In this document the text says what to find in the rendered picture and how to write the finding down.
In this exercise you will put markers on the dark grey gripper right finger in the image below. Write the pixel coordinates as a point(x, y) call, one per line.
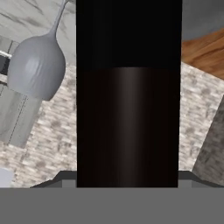
point(189, 180)

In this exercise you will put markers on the dark wine bottle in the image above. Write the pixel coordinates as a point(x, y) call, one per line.
point(128, 96)

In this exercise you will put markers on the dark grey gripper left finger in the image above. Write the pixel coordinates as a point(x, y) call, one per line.
point(62, 180)

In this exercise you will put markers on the grey wine glass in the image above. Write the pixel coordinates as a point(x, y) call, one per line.
point(36, 70)

